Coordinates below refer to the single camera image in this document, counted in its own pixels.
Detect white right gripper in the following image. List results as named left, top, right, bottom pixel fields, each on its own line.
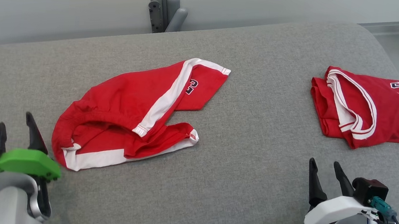
left=303, top=157, right=382, bottom=224

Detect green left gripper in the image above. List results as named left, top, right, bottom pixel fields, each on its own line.
left=0, top=109, right=67, bottom=187

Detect red lettered basketball jersey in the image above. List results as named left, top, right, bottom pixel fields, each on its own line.
left=306, top=64, right=399, bottom=153

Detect red shorts with white stripes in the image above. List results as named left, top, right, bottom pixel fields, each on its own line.
left=49, top=45, right=232, bottom=185

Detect grey fabric sofa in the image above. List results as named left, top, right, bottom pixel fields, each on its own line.
left=0, top=0, right=399, bottom=224

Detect teal right camera connector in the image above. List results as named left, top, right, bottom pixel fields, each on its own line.
left=370, top=196, right=399, bottom=221

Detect dark perforated bracket plate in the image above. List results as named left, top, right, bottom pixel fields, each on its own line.
left=146, top=0, right=167, bottom=34

